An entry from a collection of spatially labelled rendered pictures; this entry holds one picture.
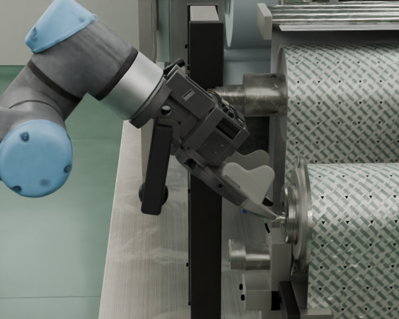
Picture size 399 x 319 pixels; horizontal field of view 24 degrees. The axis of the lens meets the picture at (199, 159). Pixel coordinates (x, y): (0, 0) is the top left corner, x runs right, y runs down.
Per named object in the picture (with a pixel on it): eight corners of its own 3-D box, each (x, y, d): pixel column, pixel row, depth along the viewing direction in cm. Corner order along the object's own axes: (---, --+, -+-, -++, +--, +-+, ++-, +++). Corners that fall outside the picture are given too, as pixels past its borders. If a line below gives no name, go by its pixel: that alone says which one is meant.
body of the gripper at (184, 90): (254, 138, 107) (175, 75, 104) (207, 192, 109) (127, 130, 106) (249, 118, 114) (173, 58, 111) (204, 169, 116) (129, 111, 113)
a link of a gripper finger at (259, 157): (297, 178, 115) (243, 138, 112) (265, 212, 117) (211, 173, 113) (291, 167, 118) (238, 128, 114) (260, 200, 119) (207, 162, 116)
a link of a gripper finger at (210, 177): (246, 201, 108) (189, 152, 107) (237, 210, 108) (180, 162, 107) (247, 190, 112) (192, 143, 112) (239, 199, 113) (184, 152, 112)
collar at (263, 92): (241, 109, 141) (242, 68, 139) (280, 109, 142) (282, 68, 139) (245, 121, 135) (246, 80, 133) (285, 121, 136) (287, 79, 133)
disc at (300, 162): (289, 242, 126) (293, 139, 121) (292, 242, 126) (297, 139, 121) (305, 293, 113) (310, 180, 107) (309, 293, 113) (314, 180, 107)
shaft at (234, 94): (202, 102, 139) (202, 81, 138) (242, 102, 139) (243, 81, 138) (204, 109, 136) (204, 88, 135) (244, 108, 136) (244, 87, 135)
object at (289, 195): (280, 180, 120) (287, 190, 113) (295, 180, 120) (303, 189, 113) (279, 236, 121) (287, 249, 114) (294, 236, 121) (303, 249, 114)
